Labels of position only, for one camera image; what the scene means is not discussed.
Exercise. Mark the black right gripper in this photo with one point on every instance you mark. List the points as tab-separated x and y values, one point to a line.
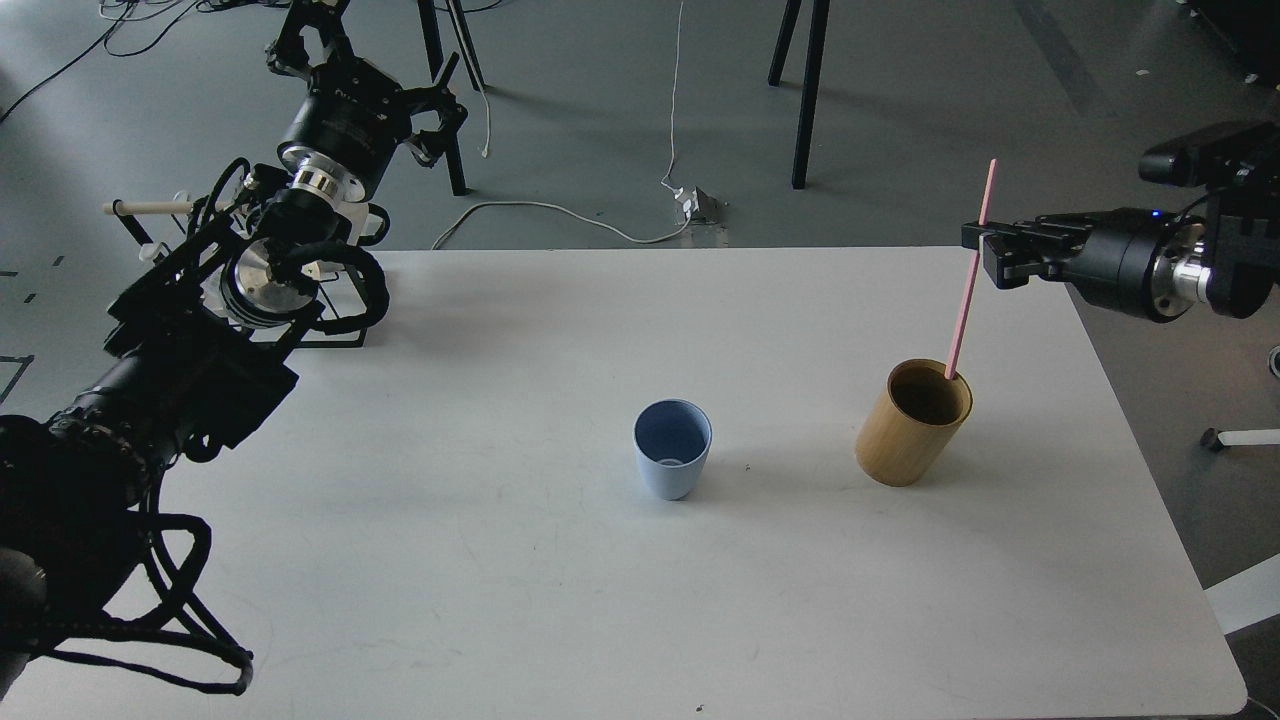
1124	260

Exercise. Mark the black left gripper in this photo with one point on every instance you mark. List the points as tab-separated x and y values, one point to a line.
352	121

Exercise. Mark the blue plastic cup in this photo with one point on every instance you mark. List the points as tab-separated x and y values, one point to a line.
672	440

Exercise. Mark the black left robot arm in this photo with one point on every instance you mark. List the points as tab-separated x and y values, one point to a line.
200	345

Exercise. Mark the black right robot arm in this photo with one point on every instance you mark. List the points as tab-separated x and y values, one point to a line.
1221	251

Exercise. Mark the black left table legs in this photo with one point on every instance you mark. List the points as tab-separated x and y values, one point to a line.
441	69

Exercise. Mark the black table legs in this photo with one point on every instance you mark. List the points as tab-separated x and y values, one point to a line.
441	69
810	82

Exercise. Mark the white mug upper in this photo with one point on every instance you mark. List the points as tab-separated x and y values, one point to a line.
367	224

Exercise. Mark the bamboo cylinder holder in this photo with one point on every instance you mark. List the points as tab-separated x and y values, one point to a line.
919	410

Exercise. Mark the black right table legs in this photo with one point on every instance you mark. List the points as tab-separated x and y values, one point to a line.
810	82

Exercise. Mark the white stand base foot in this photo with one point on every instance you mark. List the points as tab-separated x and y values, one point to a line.
1216	440

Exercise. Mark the black wire cup rack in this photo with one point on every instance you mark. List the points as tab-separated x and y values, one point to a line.
159	226

